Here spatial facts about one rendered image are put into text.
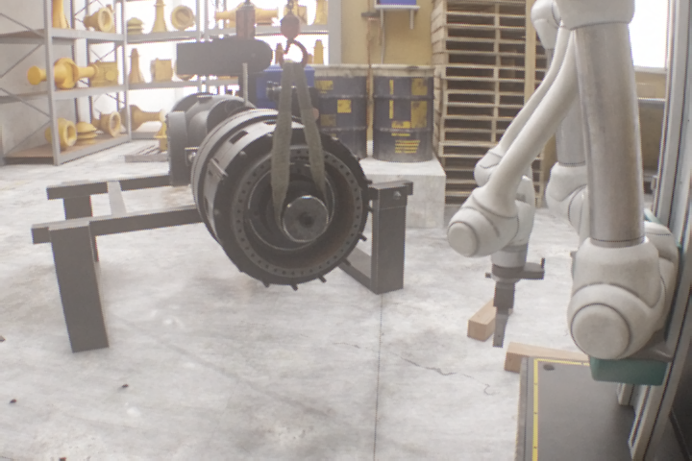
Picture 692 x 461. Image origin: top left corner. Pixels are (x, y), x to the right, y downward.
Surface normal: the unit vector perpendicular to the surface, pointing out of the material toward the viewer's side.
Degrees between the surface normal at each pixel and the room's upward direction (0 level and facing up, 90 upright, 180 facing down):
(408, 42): 90
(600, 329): 96
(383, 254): 90
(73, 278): 90
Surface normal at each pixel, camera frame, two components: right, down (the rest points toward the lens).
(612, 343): -0.71, 0.26
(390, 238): 0.46, 0.22
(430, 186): -0.08, 0.26
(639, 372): -0.32, 0.24
